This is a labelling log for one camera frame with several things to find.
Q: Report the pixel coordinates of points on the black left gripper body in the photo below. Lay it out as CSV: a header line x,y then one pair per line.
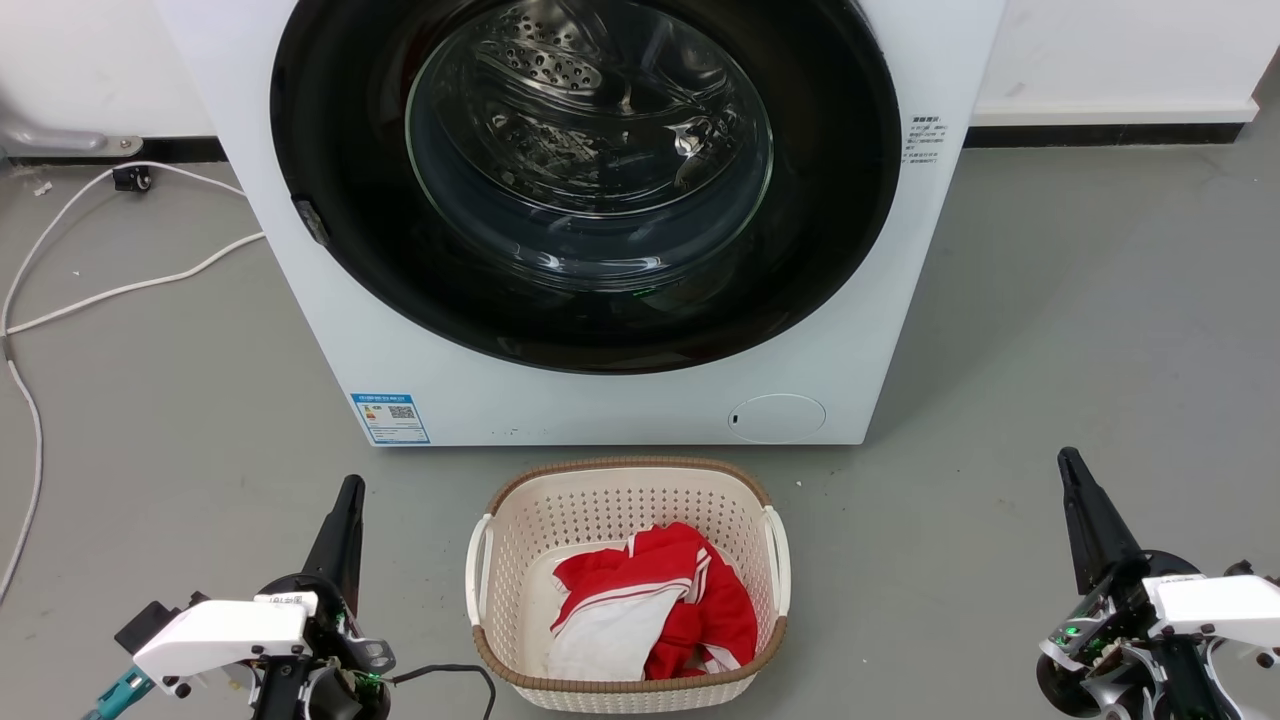
x,y
345,660

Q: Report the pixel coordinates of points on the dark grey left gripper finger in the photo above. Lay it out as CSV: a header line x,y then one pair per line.
x,y
350,560
328,545

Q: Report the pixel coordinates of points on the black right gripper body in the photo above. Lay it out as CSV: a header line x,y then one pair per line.
x,y
1120,610

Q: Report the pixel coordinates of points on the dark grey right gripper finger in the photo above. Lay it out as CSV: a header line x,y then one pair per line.
x,y
1085,540
1112,535

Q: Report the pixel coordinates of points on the black round glass washer door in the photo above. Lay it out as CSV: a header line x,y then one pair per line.
x,y
820,250

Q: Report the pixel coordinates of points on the white front-load washing machine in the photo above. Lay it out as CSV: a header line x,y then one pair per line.
x,y
620,400

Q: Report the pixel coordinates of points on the black right wrist knob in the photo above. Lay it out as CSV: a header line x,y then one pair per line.
x,y
1240,568

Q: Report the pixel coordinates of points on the blue energy label sticker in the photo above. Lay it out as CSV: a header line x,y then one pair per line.
x,y
390,418

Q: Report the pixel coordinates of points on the cream plastic laundry basket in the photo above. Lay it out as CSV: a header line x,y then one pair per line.
x,y
510,520

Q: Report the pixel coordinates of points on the round white filter cover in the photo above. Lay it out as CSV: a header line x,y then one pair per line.
x,y
777,418

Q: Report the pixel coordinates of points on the red and white garment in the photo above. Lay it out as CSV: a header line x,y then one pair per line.
x,y
690,600

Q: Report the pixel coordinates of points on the small printed warning text label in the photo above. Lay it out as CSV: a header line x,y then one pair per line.
x,y
926,138

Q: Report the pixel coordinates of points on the stainless steel washer drum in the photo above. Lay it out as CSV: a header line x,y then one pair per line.
x,y
560,70

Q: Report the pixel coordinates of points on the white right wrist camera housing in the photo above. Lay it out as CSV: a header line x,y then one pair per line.
x,y
1220,605

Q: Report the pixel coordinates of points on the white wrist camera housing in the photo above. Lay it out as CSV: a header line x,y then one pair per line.
x,y
225,635
1220,605

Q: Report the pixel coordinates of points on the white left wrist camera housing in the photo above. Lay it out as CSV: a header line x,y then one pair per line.
x,y
225,635

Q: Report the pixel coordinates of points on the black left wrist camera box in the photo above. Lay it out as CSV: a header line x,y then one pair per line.
x,y
145,625

